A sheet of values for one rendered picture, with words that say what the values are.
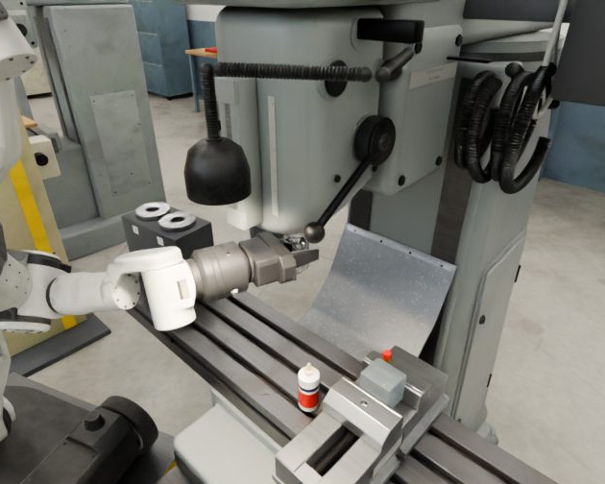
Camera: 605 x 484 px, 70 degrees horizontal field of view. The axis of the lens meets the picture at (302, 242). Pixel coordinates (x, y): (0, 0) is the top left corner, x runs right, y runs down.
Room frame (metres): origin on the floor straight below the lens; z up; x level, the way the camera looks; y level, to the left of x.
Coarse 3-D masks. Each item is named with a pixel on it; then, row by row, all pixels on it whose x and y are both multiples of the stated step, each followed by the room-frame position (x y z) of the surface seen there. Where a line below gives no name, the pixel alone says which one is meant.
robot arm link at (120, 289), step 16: (128, 256) 0.56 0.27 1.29; (144, 256) 0.55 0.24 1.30; (160, 256) 0.54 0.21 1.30; (176, 256) 0.56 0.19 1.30; (112, 272) 0.55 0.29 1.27; (128, 272) 0.55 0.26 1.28; (112, 288) 0.55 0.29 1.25; (128, 288) 0.58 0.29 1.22; (112, 304) 0.54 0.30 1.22; (128, 304) 0.56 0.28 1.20
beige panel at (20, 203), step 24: (24, 144) 1.88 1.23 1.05; (24, 168) 1.86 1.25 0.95; (0, 192) 1.77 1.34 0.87; (24, 192) 1.83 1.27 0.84; (0, 216) 1.74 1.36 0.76; (24, 216) 1.81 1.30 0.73; (48, 216) 1.88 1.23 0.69; (24, 240) 1.78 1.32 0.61; (48, 240) 1.86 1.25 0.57; (24, 336) 1.67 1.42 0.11; (48, 336) 1.75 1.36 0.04; (72, 336) 1.76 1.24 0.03; (96, 336) 1.76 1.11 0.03; (24, 360) 1.59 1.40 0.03; (48, 360) 1.59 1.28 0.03
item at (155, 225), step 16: (144, 208) 1.04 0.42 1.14; (160, 208) 1.04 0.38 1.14; (176, 208) 1.07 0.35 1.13; (128, 224) 1.01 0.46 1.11; (144, 224) 0.98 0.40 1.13; (160, 224) 0.96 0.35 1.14; (176, 224) 0.96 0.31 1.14; (192, 224) 0.97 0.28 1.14; (208, 224) 0.99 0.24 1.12; (128, 240) 1.02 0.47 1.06; (144, 240) 0.97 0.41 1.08; (160, 240) 0.93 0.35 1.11; (176, 240) 0.90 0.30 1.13; (192, 240) 0.94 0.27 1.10; (208, 240) 0.98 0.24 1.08
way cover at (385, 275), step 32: (352, 256) 0.98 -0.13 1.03; (384, 256) 0.93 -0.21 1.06; (416, 256) 0.89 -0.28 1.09; (352, 288) 0.93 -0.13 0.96; (416, 288) 0.85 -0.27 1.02; (448, 288) 0.81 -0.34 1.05; (320, 320) 0.89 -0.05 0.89; (352, 320) 0.86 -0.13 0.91; (384, 320) 0.83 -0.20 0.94; (416, 320) 0.80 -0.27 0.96; (352, 352) 0.78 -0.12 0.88; (416, 352) 0.74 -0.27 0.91
